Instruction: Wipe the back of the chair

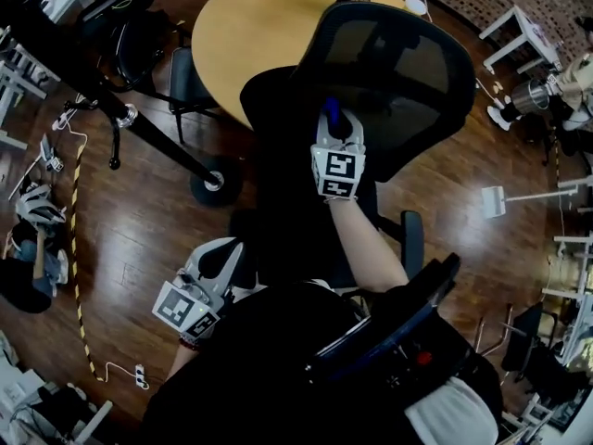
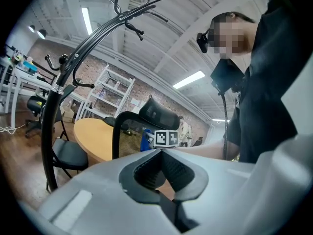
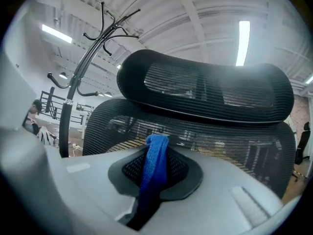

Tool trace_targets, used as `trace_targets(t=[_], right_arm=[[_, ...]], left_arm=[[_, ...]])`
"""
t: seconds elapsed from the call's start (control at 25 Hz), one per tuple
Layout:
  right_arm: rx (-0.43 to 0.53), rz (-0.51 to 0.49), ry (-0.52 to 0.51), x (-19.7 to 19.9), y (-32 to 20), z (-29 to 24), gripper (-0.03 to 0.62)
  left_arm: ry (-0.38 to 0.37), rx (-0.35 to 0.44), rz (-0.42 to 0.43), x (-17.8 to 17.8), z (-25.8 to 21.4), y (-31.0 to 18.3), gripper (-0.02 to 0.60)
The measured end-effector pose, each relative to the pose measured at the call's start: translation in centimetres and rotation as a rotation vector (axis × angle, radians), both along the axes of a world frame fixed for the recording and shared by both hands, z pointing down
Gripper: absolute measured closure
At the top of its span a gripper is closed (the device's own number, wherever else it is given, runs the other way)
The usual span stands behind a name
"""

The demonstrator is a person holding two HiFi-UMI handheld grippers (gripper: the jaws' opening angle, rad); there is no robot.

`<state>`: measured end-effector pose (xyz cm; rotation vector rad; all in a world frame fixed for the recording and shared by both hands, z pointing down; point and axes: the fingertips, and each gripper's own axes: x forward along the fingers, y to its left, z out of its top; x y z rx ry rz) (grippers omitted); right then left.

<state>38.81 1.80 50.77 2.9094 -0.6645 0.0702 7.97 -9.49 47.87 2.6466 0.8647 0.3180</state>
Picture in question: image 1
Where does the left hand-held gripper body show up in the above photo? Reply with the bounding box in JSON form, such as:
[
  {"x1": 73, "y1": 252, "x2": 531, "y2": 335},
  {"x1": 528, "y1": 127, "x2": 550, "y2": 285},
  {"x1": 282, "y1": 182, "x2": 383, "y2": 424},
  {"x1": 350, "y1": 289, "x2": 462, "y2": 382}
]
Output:
[{"x1": 151, "y1": 271, "x2": 232, "y2": 340}]

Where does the spare hand-held gripper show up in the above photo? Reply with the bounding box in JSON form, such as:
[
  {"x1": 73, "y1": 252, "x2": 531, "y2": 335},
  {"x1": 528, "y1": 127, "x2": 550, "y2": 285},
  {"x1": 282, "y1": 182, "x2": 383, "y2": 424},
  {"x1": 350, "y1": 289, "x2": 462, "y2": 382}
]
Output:
[{"x1": 39, "y1": 134, "x2": 65, "y2": 173}]

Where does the white square table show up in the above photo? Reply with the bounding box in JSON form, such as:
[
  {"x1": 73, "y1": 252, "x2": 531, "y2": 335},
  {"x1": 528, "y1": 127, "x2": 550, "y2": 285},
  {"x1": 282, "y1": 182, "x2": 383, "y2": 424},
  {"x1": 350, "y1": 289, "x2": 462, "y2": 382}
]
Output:
[{"x1": 478, "y1": 5, "x2": 564, "y2": 76}]

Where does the white stand with pole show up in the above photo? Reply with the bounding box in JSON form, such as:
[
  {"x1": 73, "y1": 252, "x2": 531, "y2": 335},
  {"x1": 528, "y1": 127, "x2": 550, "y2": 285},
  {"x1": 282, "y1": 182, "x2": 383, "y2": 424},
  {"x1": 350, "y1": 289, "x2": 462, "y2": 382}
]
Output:
[{"x1": 480, "y1": 185, "x2": 580, "y2": 221}]

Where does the black folding chair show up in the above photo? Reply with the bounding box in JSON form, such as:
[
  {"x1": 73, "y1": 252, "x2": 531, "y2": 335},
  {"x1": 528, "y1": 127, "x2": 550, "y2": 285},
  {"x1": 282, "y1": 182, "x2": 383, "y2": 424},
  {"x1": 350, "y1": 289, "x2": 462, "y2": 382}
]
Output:
[{"x1": 167, "y1": 46, "x2": 223, "y2": 146}]

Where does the black tripod stand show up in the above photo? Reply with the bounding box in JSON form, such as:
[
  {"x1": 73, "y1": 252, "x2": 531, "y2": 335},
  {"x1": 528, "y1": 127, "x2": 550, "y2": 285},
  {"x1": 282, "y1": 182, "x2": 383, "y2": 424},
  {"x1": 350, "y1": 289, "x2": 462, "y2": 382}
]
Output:
[{"x1": 0, "y1": 0, "x2": 242, "y2": 206}]

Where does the blue cloth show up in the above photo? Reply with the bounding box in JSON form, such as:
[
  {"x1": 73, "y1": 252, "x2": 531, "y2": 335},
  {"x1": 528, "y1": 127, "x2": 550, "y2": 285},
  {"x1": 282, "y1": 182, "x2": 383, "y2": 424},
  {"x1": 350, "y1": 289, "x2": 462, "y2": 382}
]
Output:
[{"x1": 322, "y1": 97, "x2": 344, "y2": 129}]

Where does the yellow black striped tape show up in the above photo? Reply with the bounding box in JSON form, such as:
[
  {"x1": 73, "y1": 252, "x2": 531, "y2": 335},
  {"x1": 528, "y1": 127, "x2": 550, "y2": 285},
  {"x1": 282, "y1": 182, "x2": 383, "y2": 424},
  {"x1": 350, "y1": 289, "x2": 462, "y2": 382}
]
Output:
[{"x1": 69, "y1": 144, "x2": 101, "y2": 382}]

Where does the round wooden table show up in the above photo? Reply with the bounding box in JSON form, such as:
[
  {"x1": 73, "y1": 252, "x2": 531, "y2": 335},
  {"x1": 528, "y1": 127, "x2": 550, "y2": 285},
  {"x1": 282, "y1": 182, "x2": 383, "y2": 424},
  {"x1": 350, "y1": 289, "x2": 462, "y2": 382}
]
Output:
[{"x1": 191, "y1": 0, "x2": 409, "y2": 129}]

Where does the person's right forearm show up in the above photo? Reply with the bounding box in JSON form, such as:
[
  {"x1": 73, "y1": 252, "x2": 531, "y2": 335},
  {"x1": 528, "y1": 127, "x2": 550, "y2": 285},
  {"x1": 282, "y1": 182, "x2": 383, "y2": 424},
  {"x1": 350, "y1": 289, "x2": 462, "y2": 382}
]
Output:
[{"x1": 326, "y1": 197, "x2": 411, "y2": 294}]

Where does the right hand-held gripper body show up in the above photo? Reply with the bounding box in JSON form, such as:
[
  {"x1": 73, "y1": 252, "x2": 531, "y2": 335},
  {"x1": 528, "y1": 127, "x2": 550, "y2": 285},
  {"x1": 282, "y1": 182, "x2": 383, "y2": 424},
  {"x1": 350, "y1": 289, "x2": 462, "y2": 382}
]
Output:
[{"x1": 310, "y1": 144, "x2": 367, "y2": 198}]

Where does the black mesh office chair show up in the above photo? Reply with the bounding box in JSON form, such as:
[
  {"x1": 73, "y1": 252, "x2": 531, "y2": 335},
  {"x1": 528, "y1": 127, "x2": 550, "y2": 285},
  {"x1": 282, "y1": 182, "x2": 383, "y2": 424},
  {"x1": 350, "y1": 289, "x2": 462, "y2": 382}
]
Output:
[{"x1": 294, "y1": 1, "x2": 478, "y2": 184}]

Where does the person's black shirt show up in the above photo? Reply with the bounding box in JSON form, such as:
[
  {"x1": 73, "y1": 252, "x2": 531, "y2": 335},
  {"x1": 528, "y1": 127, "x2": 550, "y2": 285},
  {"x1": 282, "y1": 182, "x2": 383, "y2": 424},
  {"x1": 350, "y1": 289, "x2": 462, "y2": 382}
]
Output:
[{"x1": 138, "y1": 280, "x2": 506, "y2": 445}]

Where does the white metal rack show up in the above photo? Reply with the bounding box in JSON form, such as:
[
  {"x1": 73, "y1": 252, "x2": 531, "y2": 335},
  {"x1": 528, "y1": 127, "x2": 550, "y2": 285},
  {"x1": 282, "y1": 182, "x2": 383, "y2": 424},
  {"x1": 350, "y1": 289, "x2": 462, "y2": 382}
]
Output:
[{"x1": 541, "y1": 234, "x2": 593, "y2": 388}]

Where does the black chest-mounted device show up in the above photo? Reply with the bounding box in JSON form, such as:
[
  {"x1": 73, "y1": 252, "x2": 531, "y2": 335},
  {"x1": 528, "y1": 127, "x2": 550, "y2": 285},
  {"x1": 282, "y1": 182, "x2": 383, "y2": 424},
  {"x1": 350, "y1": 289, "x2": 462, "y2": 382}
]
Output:
[{"x1": 305, "y1": 252, "x2": 469, "y2": 388}]

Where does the metal trash can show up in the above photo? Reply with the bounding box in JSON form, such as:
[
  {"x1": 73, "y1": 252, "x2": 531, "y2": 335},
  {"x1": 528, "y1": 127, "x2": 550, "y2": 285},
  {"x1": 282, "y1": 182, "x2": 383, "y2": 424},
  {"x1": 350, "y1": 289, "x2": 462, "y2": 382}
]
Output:
[{"x1": 511, "y1": 79, "x2": 552, "y2": 114}]

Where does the black chair armrest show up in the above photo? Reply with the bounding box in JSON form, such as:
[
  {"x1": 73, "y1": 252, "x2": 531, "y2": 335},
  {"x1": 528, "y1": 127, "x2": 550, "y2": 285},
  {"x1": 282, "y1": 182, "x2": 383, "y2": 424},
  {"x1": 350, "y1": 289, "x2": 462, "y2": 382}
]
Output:
[{"x1": 400, "y1": 210, "x2": 425, "y2": 280}]

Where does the person's left forearm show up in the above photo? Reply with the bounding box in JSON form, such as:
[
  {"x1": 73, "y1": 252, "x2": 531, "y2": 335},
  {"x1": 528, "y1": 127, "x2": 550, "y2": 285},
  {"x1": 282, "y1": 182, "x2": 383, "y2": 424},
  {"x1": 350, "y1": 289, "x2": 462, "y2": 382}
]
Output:
[{"x1": 164, "y1": 345, "x2": 200, "y2": 384}]

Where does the person's white garment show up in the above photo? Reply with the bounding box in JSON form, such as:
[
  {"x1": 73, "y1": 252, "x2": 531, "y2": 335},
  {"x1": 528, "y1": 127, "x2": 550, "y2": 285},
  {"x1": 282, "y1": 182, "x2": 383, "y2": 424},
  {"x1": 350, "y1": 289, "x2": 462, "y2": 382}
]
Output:
[{"x1": 405, "y1": 377, "x2": 500, "y2": 445}]

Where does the copper frame stool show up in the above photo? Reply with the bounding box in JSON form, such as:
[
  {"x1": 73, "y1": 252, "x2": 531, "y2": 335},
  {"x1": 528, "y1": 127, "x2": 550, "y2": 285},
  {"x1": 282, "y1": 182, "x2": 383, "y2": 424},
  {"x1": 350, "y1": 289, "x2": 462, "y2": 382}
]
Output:
[{"x1": 474, "y1": 303, "x2": 515, "y2": 356}]

